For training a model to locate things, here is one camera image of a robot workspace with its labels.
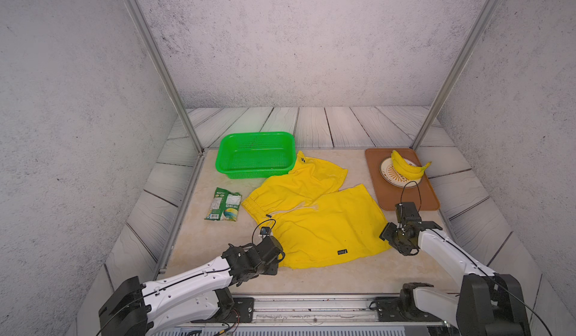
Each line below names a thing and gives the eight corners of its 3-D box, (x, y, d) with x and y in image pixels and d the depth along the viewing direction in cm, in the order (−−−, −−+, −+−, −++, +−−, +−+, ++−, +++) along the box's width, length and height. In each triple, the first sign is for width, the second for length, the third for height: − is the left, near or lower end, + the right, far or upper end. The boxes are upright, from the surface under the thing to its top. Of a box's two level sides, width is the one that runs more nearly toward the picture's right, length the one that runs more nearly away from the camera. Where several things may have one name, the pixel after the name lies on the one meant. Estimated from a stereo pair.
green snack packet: (206, 221, 96) (205, 218, 95) (215, 190, 106) (213, 187, 104) (237, 220, 96) (236, 218, 94) (242, 190, 106) (241, 187, 104)
